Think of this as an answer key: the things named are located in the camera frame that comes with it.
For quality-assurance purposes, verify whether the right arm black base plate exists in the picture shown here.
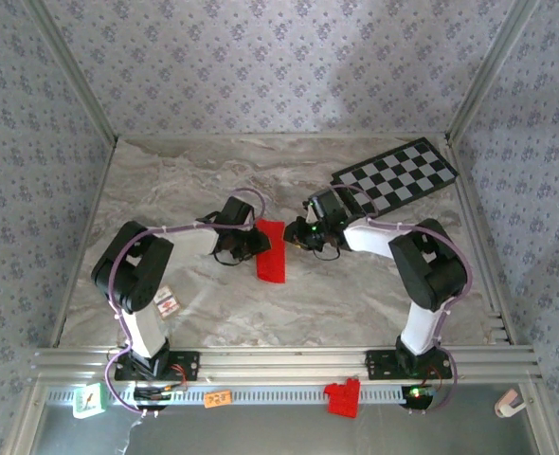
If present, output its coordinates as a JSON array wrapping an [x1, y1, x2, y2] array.
[[365, 349, 453, 381]]

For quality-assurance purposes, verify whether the small printed card packet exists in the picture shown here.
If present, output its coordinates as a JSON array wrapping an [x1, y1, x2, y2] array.
[[155, 285, 184, 320]]

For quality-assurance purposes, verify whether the grey slotted cable duct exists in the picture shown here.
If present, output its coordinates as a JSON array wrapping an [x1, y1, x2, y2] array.
[[45, 384, 446, 407]]

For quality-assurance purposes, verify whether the red plastic piece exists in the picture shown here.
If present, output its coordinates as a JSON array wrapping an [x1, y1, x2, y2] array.
[[254, 218, 288, 285]]

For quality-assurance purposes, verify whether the green white card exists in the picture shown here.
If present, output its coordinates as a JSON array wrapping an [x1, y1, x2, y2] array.
[[72, 382, 108, 420]]

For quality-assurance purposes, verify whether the orange paper tag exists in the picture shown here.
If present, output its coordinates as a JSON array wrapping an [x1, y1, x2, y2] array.
[[203, 390, 233, 410]]

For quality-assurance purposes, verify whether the aluminium table side rail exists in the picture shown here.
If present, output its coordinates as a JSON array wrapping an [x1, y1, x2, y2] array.
[[49, 136, 118, 348], [449, 136, 518, 346]]

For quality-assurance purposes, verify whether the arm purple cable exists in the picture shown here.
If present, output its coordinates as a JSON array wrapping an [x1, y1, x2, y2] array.
[[331, 184, 474, 416], [103, 187, 267, 418]]

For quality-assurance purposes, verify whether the black grey chessboard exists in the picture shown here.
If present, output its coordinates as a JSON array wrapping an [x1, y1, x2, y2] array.
[[329, 136, 460, 214]]

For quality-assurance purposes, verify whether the white plastic hook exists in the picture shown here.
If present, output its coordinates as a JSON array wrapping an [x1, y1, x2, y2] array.
[[494, 388, 528, 419]]

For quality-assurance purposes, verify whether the long aluminium mounting rail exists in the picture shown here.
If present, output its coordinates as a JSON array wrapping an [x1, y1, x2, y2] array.
[[30, 344, 544, 385]]

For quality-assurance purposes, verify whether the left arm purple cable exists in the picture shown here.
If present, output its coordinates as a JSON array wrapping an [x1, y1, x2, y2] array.
[[103, 187, 267, 418]]

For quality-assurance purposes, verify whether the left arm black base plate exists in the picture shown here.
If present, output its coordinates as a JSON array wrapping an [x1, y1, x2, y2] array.
[[113, 350, 201, 383]]

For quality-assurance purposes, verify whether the grey metal sheet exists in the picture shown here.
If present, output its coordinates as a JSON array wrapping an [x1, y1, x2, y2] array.
[[37, 383, 541, 455]]

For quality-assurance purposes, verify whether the aluminium frame post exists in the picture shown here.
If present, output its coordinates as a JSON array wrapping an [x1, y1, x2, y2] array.
[[23, 0, 119, 143], [444, 0, 544, 143]]

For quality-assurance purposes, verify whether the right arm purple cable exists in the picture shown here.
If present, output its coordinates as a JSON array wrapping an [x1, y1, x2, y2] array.
[[331, 184, 474, 416]]

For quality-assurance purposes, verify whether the red toy brick block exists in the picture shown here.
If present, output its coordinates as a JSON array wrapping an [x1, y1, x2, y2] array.
[[323, 376, 361, 419]]

